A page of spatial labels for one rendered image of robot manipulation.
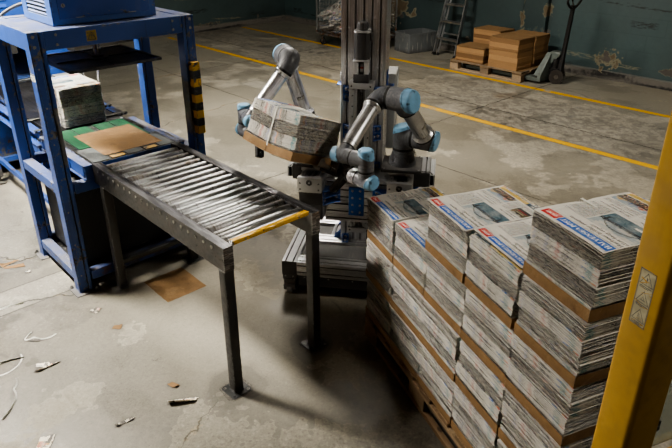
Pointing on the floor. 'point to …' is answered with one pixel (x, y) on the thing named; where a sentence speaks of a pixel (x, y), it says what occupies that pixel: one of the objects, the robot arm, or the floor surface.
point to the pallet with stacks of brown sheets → (502, 52)
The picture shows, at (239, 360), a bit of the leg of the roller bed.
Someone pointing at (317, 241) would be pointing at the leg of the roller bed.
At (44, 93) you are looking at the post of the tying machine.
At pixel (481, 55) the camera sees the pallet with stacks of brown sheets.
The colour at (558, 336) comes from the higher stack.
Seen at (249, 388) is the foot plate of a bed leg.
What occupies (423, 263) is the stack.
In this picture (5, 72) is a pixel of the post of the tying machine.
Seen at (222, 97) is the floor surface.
